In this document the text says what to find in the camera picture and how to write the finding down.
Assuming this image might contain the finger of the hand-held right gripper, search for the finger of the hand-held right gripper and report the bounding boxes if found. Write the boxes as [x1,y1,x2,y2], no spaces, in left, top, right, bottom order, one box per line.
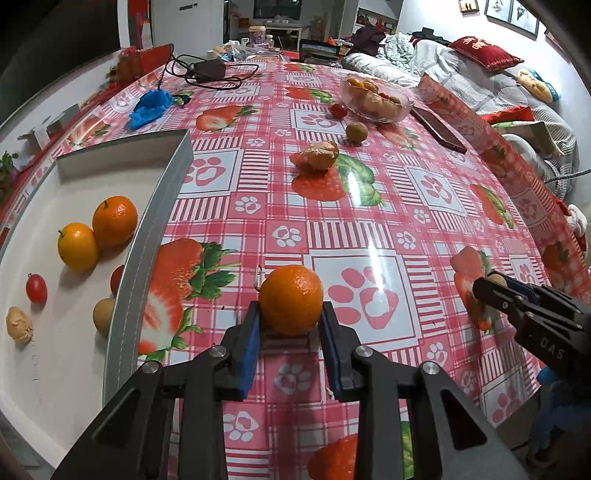
[472,276,585,332]
[502,274,591,315]

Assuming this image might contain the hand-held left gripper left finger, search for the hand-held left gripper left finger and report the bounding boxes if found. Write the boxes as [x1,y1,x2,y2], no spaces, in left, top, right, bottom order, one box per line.
[51,300,265,480]

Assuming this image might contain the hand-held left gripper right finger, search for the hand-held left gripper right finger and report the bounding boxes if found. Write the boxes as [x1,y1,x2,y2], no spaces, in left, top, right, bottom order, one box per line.
[318,300,532,480]

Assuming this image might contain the large textured orange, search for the large textured orange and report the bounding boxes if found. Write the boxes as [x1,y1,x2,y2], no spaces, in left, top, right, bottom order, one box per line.
[258,264,324,337]

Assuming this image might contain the brown round fruit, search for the brown round fruit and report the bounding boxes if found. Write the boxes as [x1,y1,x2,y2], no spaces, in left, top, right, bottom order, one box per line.
[92,296,116,337]
[345,120,369,144]

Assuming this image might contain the orange mandarin with stem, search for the orange mandarin with stem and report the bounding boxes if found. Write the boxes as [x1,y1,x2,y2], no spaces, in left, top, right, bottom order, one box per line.
[92,195,139,248]

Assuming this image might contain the shallow white tray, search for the shallow white tray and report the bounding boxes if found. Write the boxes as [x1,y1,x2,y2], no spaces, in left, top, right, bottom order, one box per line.
[0,129,195,464]

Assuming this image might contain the smooth yellow orange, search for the smooth yellow orange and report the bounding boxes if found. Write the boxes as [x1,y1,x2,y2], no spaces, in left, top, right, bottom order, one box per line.
[57,222,100,272]

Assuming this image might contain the tan walnut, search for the tan walnut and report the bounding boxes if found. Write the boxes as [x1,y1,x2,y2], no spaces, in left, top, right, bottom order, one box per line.
[5,306,34,343]

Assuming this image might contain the person's blue clothing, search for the person's blue clothing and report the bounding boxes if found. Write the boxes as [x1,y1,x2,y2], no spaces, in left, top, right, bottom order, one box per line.
[527,364,591,468]

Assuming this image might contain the red white plush toy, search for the red white plush toy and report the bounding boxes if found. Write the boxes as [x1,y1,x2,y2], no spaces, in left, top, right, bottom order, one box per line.
[558,202,591,253]

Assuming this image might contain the strawberry print tablecloth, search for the strawberry print tablecloth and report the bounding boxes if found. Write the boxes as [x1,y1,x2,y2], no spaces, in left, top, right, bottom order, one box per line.
[0,55,591,480]

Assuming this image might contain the dark smartphone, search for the dark smartphone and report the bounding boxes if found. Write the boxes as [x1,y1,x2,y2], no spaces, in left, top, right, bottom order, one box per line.
[410,105,468,154]

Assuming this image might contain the walnut on table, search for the walnut on table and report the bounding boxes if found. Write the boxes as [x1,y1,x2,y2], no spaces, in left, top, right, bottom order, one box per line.
[289,140,341,173]

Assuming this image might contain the clear glass bowl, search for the clear glass bowl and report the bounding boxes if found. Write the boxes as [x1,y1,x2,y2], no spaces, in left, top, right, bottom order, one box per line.
[340,73,415,124]

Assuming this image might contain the tan and blue plush toy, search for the tan and blue plush toy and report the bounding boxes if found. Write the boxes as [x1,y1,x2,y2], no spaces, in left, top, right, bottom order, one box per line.
[515,68,561,103]

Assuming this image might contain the grey sofa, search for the grey sofa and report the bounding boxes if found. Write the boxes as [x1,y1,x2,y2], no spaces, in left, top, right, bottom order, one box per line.
[345,31,581,158]

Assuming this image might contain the heap of small mandarins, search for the heap of small mandarins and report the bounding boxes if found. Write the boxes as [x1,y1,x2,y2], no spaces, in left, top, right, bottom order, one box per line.
[346,77,403,118]

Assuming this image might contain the red embroidered pillow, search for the red embroidered pillow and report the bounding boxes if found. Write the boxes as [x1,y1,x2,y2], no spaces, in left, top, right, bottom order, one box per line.
[448,35,526,73]

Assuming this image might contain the blue cloth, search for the blue cloth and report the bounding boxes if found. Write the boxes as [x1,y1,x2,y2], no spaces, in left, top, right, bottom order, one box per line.
[128,89,176,130]

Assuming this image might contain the grey striped blanket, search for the grey striped blanket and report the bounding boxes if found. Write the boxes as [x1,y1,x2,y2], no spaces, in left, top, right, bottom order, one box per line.
[382,34,417,59]

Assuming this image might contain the dark clothes pile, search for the dark clothes pile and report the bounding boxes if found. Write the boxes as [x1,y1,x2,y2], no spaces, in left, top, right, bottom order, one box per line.
[352,25,387,55]

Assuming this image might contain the black power adapter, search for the black power adapter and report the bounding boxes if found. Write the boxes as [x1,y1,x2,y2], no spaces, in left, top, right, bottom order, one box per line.
[191,59,227,84]

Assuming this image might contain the small cardboard box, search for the small cardboard box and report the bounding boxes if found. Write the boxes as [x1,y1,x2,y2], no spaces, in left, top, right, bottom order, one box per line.
[17,103,82,152]

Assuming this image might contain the black rectangular box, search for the black rectangular box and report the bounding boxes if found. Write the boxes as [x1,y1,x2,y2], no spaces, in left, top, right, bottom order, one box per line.
[299,40,343,64]

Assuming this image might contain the green potted plant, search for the green potted plant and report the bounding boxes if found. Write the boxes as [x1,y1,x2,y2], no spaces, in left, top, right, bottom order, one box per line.
[0,151,20,205]

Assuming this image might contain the clear plastic bag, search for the clear plastic bag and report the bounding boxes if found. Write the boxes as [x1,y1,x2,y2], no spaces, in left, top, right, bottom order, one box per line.
[213,39,253,62]

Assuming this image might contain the stack of red gift boxes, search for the stack of red gift boxes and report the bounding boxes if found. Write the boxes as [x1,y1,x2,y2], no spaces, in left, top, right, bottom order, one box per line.
[110,43,175,87]

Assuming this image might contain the white dining table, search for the white dining table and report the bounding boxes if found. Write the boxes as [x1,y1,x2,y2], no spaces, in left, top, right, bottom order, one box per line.
[250,18,308,48]

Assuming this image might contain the framed wall picture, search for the framed wall picture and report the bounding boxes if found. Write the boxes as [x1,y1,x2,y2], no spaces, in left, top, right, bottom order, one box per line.
[484,0,513,22]
[510,0,540,38]

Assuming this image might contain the black cable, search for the black cable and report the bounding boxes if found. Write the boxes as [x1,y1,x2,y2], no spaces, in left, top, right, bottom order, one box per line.
[158,54,260,92]

